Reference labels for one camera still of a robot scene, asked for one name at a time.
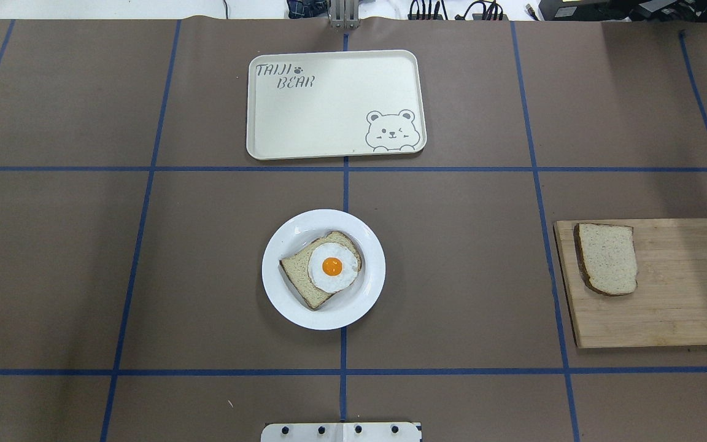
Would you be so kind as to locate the fried egg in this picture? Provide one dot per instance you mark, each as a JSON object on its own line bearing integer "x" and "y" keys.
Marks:
{"x": 333, "y": 267}

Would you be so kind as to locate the cream bear serving tray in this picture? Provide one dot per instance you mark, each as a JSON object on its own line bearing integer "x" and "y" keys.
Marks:
{"x": 334, "y": 104}

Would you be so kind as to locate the aluminium frame post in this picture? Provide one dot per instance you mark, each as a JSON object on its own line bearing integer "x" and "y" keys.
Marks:
{"x": 343, "y": 14}

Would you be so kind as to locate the bread slice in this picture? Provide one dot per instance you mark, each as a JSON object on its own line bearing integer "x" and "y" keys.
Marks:
{"x": 296, "y": 268}
{"x": 607, "y": 258}

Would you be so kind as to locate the wooden cutting board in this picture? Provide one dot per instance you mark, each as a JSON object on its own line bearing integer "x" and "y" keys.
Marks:
{"x": 669, "y": 304}

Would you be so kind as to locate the white round plate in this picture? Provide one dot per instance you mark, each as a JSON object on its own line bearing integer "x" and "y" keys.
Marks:
{"x": 342, "y": 309}

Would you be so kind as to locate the bread slice under egg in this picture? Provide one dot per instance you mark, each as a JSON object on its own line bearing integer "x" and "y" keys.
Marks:
{"x": 296, "y": 268}

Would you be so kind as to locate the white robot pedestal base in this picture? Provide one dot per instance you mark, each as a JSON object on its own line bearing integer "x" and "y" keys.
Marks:
{"x": 343, "y": 431}

